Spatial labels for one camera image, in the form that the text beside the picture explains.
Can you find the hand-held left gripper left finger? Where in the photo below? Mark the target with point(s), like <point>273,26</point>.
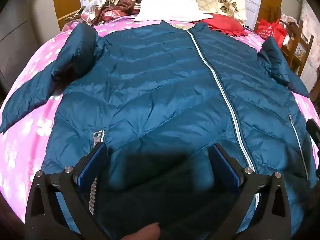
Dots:
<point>93,155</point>

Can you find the person's left hand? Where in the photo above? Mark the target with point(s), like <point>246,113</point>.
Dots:
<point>142,232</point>

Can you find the clear plastic bag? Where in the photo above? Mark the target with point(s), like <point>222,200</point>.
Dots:
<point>89,11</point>

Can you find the white folded cloth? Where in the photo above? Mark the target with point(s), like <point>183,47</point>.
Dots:
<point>170,8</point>

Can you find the teal puffer jacket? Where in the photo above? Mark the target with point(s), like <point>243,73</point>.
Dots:
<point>160,85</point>

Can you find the red shopping bag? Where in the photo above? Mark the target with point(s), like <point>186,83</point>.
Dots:
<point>271,31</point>

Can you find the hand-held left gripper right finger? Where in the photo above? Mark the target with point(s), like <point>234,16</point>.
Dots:
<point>225,162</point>

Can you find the red cloth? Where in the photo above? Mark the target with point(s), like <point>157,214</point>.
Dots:
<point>225,23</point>

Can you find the brown floral blanket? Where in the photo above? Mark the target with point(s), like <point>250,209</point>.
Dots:
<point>120,2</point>

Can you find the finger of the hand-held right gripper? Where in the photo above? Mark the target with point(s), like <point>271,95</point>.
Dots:
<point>313,130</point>

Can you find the grey cabinet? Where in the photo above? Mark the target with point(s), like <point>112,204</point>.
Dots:
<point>17,30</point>

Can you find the wooden chair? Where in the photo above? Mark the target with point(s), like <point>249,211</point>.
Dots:
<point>298,42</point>

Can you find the pink floral bed sheet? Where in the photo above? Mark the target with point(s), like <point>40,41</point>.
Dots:
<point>27,135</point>

